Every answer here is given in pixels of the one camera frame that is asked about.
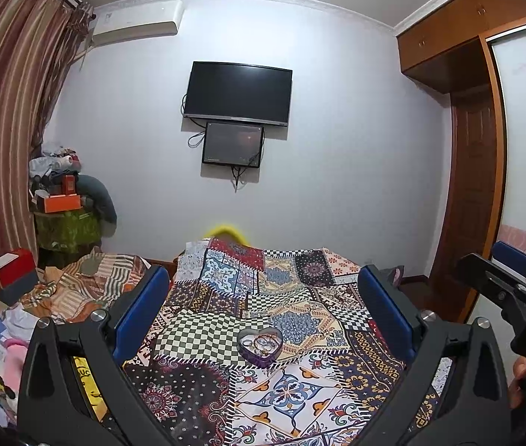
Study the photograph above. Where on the red and white box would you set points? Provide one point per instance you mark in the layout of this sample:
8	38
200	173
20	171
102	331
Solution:
14	265

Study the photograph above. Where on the black wall television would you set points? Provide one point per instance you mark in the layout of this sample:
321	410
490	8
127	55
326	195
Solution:
236	92

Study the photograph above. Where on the white sliding wardrobe door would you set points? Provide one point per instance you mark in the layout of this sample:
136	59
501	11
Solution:
523	148

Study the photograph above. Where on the small black wall monitor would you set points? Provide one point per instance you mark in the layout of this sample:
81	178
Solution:
238	145

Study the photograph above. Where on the striped crumpled cloth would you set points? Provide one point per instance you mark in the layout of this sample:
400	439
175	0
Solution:
95	281

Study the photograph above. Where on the orange box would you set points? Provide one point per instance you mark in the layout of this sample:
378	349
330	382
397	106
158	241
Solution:
60	203

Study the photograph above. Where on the green covered side table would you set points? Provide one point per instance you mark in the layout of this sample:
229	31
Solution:
63	238

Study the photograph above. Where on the striped brown curtain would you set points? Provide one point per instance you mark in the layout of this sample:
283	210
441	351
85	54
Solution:
38	42

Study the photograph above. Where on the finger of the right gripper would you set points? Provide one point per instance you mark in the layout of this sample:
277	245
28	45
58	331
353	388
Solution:
502	288
510	257

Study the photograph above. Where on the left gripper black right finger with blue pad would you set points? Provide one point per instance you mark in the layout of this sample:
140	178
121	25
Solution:
453	390

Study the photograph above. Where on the purple heart-shaped tin box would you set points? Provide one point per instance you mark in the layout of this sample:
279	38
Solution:
260	347

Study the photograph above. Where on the white air conditioner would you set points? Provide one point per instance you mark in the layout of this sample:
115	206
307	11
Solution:
137	22

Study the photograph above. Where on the brown wooden door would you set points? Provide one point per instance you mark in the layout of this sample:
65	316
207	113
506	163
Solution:
470	199

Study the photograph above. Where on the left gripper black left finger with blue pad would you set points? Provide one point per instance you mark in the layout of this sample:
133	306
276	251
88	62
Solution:
52	407

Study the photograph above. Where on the colourful patchwork bedspread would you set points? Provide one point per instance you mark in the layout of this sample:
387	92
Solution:
334	372

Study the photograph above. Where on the wooden overhead cabinet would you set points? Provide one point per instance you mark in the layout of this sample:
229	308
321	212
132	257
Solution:
443	51

